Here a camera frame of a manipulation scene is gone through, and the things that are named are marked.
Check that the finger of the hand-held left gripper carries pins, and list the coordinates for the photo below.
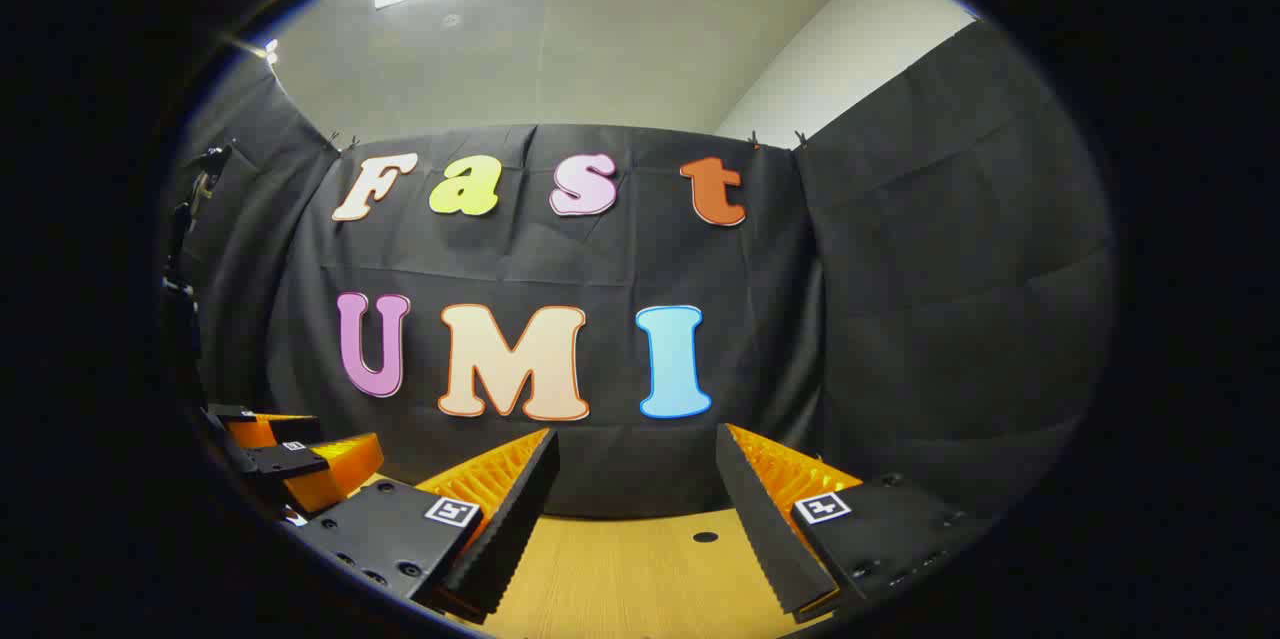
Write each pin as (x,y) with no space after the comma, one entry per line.
(300,464)
(285,429)

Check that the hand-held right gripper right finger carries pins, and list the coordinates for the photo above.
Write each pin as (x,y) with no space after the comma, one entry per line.
(760,519)

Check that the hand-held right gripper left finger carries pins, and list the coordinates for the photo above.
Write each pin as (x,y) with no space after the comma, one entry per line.
(520,519)

